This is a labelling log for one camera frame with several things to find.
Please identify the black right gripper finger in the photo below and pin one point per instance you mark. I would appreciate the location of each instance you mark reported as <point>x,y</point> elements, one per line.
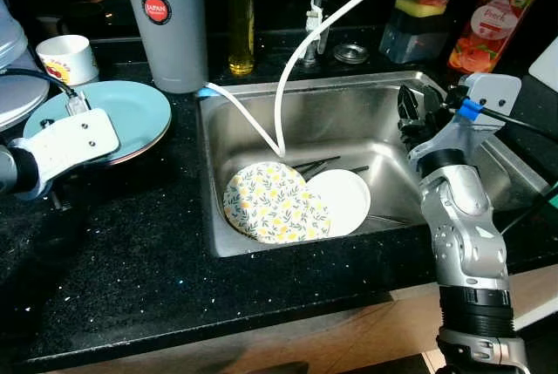
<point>407,108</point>

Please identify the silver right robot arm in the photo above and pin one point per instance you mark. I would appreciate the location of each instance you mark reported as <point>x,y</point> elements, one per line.
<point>471,243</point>

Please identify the stainless steel sink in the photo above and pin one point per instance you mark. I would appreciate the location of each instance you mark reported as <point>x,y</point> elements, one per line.
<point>349,121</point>

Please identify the dark sponge holder with sponges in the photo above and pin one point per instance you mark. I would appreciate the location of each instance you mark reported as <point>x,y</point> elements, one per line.
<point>414,30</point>

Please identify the round metal countertop fitting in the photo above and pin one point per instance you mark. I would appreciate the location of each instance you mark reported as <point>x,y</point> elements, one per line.
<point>350,53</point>

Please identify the dark chopsticks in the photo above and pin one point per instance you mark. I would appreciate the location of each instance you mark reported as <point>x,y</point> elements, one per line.
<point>318,165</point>

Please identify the plain white plate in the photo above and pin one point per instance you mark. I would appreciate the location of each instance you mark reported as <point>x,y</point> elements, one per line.
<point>344,204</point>

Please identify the peach dish soap bottle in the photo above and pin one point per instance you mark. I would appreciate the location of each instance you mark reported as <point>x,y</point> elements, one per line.
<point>493,21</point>

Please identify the white flat object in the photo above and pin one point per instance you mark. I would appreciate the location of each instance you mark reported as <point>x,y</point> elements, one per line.
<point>545,64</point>

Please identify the floral lemon print plate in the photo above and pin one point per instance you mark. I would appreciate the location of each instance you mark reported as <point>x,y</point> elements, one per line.
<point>270,204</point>

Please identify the yellow oil bottle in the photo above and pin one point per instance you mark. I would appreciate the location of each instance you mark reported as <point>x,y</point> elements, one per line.
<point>241,34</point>

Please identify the wooden cabinet front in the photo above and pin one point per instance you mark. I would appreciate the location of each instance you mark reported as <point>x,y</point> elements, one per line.
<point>349,335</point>

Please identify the grey water filter canister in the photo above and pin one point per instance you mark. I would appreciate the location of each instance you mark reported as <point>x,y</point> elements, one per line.
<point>166,43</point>

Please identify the light blue plate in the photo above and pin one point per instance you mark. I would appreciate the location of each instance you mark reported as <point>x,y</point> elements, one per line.
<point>131,108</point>

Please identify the white printed cup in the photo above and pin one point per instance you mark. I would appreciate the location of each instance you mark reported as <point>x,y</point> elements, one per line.
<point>68,60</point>

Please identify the grey round appliance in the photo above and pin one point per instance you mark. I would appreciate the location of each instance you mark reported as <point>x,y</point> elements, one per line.
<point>17,69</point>

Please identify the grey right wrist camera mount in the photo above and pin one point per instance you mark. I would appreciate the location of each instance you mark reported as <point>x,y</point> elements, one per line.
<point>493,95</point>

